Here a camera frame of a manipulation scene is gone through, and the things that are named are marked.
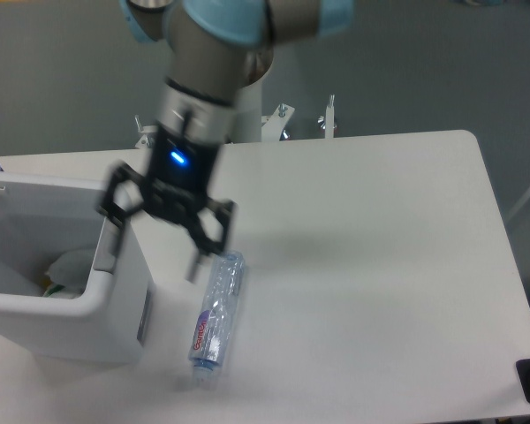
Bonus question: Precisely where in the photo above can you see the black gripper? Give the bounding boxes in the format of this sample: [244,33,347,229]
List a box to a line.
[97,125,238,283]

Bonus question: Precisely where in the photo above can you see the white paper wrapper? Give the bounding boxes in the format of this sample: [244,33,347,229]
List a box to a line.
[45,248,95,290]

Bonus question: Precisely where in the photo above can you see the clear crushed plastic bottle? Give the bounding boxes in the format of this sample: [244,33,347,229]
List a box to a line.
[187,251,245,390]

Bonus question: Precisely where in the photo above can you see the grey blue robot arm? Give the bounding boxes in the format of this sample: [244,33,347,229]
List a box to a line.
[93,1,354,273]

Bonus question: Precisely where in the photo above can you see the white plastic trash can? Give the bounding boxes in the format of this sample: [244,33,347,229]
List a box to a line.
[0,171,155,363]

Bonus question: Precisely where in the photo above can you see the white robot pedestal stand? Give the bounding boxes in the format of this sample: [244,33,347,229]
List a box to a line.
[134,49,337,149]

